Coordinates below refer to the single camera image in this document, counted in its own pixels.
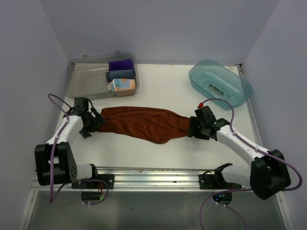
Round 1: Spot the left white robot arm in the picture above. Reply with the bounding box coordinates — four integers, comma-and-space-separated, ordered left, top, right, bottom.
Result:
35, 98, 105, 188

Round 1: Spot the brown towel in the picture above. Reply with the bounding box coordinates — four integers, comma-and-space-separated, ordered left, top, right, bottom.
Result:
97, 106, 190, 144

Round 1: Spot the teal transparent plastic bin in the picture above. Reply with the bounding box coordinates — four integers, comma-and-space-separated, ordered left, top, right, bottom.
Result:
189, 60, 253, 110

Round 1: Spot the grey transparent plastic bin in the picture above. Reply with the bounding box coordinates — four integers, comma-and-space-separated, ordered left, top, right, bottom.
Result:
66, 52, 140, 99

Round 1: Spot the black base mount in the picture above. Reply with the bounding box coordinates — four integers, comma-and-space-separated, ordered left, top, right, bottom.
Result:
198, 171, 242, 190
71, 174, 115, 190

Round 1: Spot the colourful polka dot towel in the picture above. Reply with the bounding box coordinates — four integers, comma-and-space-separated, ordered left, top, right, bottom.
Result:
108, 79, 136, 96

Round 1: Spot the aluminium mounting rail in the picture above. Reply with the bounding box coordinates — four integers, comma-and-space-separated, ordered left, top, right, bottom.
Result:
31, 166, 255, 192

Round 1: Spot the purple rolled towel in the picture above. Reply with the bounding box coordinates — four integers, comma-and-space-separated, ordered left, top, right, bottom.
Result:
108, 59, 134, 71

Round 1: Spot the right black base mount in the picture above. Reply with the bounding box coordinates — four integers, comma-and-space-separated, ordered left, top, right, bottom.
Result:
198, 171, 242, 190

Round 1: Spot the label inside teal bin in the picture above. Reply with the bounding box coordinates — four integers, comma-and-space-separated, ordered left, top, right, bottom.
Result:
209, 84, 224, 96

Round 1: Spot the grey-blue rolled towel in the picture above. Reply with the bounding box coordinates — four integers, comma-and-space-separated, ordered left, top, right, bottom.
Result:
106, 69, 134, 82

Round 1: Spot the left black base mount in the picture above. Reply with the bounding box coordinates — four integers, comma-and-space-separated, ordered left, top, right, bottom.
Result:
71, 174, 115, 190

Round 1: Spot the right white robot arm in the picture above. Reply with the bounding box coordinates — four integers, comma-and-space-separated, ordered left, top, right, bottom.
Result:
188, 106, 291, 200

